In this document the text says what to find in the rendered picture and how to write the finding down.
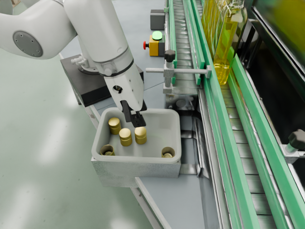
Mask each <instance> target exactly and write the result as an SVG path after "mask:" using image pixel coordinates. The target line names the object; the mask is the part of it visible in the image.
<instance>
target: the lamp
mask: <svg viewBox="0 0 305 229"><path fill-rule="evenodd" d="M152 39H153V40H155V41H160V40H161V39H162V33H161V32H160V31H155V32H153V34H152Z"/></svg>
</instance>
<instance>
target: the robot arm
mask: <svg viewBox="0 0 305 229"><path fill-rule="evenodd" d="M20 1H21V2H22V3H23V4H24V5H25V6H26V7H27V8H28V9H27V10H25V11H24V12H23V13H21V14H20V15H13V5H12V2H11V0H0V48H2V49H4V50H5V51H7V52H9V53H12V54H15V55H19V56H23V57H27V58H31V59H36V60H47V59H51V58H54V57H55V56H56V55H58V54H59V53H60V52H61V51H62V50H63V49H64V48H65V47H66V46H67V45H68V44H69V43H70V42H71V41H72V40H73V39H74V38H75V37H76V36H77V37H78V40H79V44H80V48H81V51H82V53H80V54H81V56H79V58H76V59H73V60H71V62H72V64H75V63H76V65H77V66H80V65H81V66H82V68H83V69H84V70H86V71H90V72H99V73H100V74H101V75H102V76H104V79H105V82H106V84H107V87H108V89H109V91H110V94H111V96H112V98H113V100H114V102H115V104H116V105H117V107H118V109H119V110H120V111H121V112H122V113H124V116H125V120H126V122H132V124H133V126H134V128H138V127H144V126H146V122H145V120H144V118H143V116H142V114H140V111H146V110H147V106H146V104H145V102H144V99H143V92H144V84H143V80H142V78H141V76H140V73H139V71H138V69H137V67H136V65H135V63H134V58H133V55H132V53H131V50H130V48H129V45H128V42H127V40H126V37H125V34H124V32H123V29H122V27H121V24H120V21H119V19H118V16H117V13H116V11H115V8H114V5H113V3H112V0H20ZM132 110H134V111H135V112H136V114H131V111H132Z"/></svg>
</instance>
